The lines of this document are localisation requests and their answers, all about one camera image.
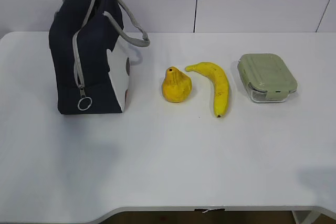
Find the yellow pear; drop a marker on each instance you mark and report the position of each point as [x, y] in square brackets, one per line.
[176, 86]

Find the yellow banana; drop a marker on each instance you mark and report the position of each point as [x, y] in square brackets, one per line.
[220, 83]

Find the navy blue lunch bag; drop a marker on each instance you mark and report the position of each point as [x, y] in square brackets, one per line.
[91, 77]

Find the green lid glass container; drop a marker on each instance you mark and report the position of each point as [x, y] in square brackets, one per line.
[266, 78]

